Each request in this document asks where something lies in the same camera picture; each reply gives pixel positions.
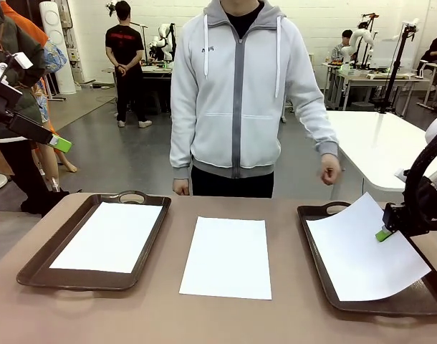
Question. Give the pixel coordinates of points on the white A4 paper stack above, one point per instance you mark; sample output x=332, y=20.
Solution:
x=225, y=258

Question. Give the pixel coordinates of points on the black camera tripod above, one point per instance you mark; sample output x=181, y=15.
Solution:
x=396, y=71

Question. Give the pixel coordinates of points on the white side table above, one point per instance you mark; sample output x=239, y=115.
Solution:
x=376, y=143

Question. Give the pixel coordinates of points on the man in black T-shirt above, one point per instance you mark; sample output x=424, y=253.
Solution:
x=125, y=43

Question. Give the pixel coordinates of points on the white box on left wrist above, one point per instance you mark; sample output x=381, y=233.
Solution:
x=22, y=61

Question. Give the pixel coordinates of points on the white box on wrist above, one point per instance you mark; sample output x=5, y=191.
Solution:
x=22, y=61
x=401, y=173

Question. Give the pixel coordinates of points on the white A4 paper sheet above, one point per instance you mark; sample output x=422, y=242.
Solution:
x=347, y=258
x=107, y=236

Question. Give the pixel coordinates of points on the person in dark green jacket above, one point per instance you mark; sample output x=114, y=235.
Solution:
x=32, y=93

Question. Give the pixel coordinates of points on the person's right forearm grey sleeve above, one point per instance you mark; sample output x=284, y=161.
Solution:
x=181, y=150

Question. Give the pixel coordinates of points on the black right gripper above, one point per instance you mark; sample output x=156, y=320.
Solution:
x=430, y=204

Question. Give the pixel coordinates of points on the white tower air conditioner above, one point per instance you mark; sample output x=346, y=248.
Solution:
x=57, y=21

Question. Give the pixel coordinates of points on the background white desk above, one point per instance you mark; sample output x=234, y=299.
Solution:
x=383, y=79

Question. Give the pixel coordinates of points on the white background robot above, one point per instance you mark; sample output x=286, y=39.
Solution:
x=164, y=32

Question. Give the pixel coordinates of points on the person in orange clothes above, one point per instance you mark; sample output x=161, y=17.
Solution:
x=55, y=57

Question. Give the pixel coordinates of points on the brown plastic serving tray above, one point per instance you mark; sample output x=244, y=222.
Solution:
x=426, y=297
x=79, y=281

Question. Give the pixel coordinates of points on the seated person in plaid shirt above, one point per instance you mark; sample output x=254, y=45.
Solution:
x=338, y=52

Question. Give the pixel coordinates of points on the person in light grey hoodie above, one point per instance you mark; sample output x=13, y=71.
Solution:
x=240, y=107

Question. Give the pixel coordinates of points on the background workbench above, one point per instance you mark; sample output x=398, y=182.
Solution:
x=157, y=71

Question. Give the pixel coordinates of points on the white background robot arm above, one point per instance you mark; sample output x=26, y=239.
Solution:
x=358, y=36

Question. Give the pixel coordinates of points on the person's right hand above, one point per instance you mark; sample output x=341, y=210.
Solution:
x=181, y=186

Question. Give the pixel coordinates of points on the person's left hand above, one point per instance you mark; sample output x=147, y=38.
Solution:
x=329, y=170

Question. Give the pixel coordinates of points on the person's left forearm grey sleeve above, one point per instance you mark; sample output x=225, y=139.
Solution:
x=324, y=139

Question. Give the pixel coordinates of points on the white box on right wrist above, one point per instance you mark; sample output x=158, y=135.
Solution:
x=401, y=173

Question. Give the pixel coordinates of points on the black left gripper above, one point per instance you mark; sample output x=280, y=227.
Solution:
x=3, y=104

